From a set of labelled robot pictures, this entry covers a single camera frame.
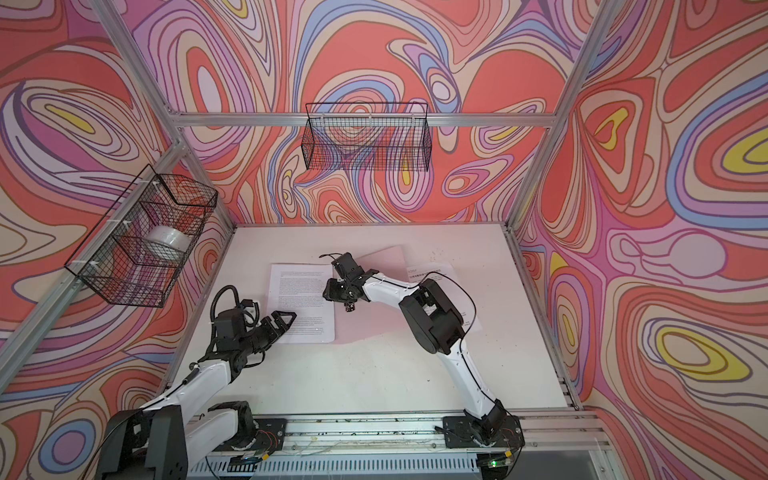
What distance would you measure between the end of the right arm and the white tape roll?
38cm

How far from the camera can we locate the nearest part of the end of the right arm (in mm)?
758

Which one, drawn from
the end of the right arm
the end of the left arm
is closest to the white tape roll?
the end of the left arm

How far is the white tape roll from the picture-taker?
717mm

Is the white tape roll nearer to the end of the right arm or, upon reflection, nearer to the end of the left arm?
the end of the left arm
